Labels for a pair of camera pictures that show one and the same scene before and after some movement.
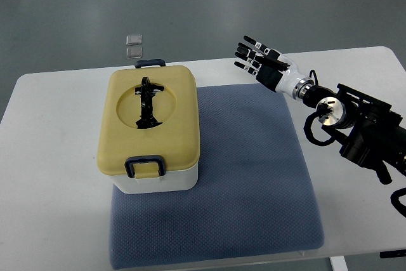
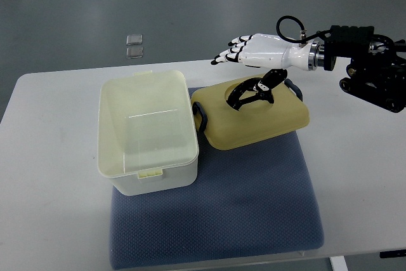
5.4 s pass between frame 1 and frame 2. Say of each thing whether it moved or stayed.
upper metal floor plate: stayed
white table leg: stayed
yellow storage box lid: moved
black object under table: stayed
